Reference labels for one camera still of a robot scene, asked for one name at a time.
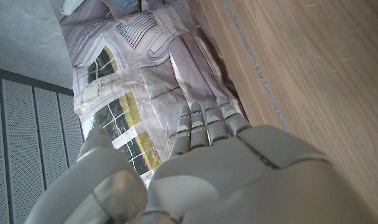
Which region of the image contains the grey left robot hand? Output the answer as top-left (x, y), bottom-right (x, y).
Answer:
top-left (24, 95), bottom-right (378, 224)

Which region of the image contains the printed fabric backdrop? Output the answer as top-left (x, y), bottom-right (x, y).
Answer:
top-left (58, 0), bottom-right (249, 187)

